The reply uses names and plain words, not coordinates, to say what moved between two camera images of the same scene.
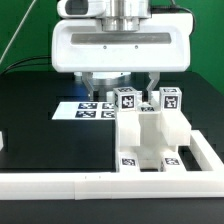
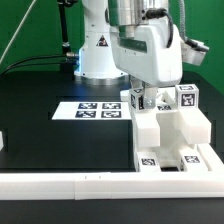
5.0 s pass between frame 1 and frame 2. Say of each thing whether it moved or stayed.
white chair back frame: moved
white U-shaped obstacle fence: stayed
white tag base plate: stayed
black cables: stayed
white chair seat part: moved
